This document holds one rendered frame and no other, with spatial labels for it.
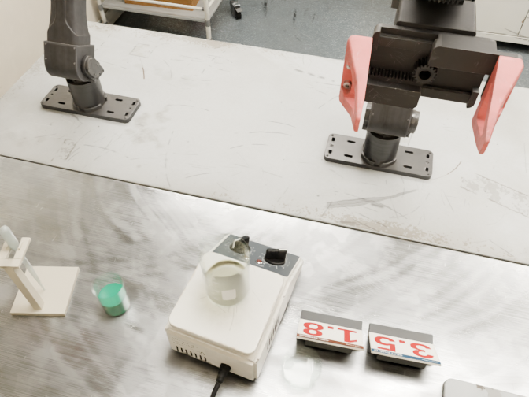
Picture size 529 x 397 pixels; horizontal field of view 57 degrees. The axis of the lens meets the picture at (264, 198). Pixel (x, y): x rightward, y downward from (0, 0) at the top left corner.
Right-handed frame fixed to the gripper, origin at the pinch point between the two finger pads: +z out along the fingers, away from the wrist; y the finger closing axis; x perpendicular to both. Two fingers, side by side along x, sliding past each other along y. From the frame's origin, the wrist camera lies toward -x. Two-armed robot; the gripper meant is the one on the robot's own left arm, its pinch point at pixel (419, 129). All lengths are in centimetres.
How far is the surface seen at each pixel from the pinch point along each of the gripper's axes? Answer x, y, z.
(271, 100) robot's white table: 41, -24, -49
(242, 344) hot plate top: 31.3, -13.3, 8.1
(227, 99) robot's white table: 41, -33, -47
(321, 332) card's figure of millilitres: 37.5, -4.1, 1.2
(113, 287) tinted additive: 37, -35, 2
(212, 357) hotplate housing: 36.0, -17.3, 8.9
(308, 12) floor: 133, -49, -247
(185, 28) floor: 133, -116, -209
